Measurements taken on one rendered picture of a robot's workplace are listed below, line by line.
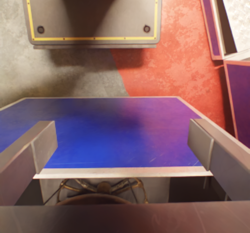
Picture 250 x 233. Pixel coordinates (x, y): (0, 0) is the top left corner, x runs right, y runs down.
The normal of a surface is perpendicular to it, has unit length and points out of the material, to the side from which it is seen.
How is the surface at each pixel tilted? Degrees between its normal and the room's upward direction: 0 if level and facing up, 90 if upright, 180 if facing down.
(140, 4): 0
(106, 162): 90
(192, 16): 0
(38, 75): 0
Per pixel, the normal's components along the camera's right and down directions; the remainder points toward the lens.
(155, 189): 0.02, 0.29
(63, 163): 0.00, -0.96
